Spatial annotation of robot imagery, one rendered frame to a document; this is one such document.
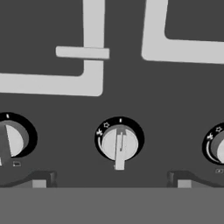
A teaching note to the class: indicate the grey stove knob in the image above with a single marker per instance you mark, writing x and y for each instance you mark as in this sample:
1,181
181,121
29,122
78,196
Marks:
116,145
14,140
218,148

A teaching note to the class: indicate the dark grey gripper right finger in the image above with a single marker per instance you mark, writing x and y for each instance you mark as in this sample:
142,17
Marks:
182,175

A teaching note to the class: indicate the dark grey stove hob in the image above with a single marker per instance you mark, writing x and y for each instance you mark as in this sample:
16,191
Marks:
131,87

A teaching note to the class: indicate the light grey burner grate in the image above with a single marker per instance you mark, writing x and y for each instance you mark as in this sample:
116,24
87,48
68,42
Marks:
154,43
93,78

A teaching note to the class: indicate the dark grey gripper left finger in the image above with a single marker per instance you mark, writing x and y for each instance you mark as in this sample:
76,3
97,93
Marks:
43,176

